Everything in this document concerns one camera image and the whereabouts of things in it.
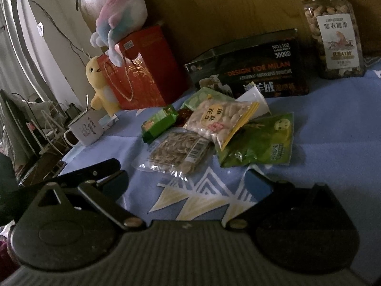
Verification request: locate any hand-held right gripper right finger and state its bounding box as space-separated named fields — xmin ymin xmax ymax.
xmin=226 ymin=169 xmax=343 ymax=230

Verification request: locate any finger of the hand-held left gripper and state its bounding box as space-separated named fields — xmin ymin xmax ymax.
xmin=49 ymin=158 xmax=121 ymax=189

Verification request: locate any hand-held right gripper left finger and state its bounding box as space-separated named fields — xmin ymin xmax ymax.
xmin=30 ymin=170 xmax=145 ymax=230

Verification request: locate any large green snack packet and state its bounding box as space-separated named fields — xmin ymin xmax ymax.
xmin=216 ymin=112 xmax=294 ymax=168

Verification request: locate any clear sunflower seed packet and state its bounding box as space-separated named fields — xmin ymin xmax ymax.
xmin=132 ymin=128 xmax=214 ymax=177

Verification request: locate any small green snack packet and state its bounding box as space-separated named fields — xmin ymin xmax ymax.
xmin=141 ymin=105 xmax=178 ymax=143

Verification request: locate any clear peanut packet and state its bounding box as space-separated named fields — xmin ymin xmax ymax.
xmin=183 ymin=98 xmax=260 ymax=151

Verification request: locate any white snack packet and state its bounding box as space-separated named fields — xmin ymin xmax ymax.
xmin=236 ymin=91 xmax=272 ymax=117

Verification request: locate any small dark red snack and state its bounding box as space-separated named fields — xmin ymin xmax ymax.
xmin=176 ymin=109 xmax=193 ymax=127

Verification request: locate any light green snack packet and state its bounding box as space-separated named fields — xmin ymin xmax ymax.
xmin=182 ymin=87 xmax=236 ymax=111

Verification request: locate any black printed box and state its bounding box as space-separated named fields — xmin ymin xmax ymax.
xmin=184 ymin=28 xmax=309 ymax=99

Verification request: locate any white enamel mug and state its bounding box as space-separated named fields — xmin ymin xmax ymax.
xmin=64 ymin=109 xmax=104 ymax=147

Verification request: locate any yellow plush duck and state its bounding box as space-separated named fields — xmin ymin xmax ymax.
xmin=85 ymin=56 xmax=122 ymax=117

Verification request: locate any blue printed bedsheet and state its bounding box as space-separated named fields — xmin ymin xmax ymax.
xmin=58 ymin=67 xmax=381 ymax=224

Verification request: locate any red cardboard box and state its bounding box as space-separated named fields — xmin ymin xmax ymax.
xmin=98 ymin=25 xmax=180 ymax=111

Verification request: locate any grey curtain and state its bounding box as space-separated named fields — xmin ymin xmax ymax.
xmin=0 ymin=0 xmax=70 ymax=102

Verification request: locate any pastel plush toy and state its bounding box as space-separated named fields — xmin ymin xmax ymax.
xmin=90 ymin=0 xmax=148 ymax=67

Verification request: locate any clear nut jar gold lid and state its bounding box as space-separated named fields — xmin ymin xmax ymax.
xmin=297 ymin=0 xmax=366 ymax=80

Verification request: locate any wooden headboard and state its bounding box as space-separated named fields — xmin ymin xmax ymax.
xmin=140 ymin=0 xmax=381 ymax=66

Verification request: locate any white wire rack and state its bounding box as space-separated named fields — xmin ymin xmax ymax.
xmin=37 ymin=100 xmax=70 ymax=152

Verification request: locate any black wall cable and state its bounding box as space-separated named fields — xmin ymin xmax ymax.
xmin=25 ymin=0 xmax=90 ymax=69

